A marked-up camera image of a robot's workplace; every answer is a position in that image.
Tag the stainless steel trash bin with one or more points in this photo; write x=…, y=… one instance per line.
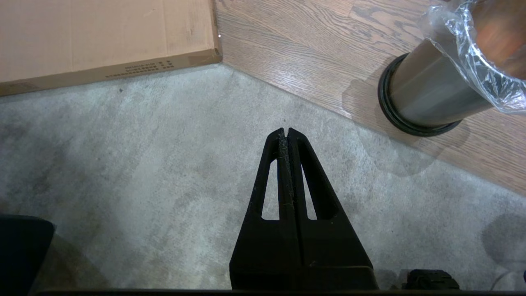
x=431, y=90

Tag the black caster wheel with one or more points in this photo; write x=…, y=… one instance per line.
x=431, y=280

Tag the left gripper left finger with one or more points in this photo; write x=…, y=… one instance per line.
x=267, y=246

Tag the clear plastic bin liner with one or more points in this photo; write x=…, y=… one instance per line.
x=476, y=57

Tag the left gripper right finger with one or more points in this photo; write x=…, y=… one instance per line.
x=333, y=246

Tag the grey carpet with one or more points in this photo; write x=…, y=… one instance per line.
x=144, y=172

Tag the flat cardboard box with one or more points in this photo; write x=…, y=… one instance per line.
x=102, y=37

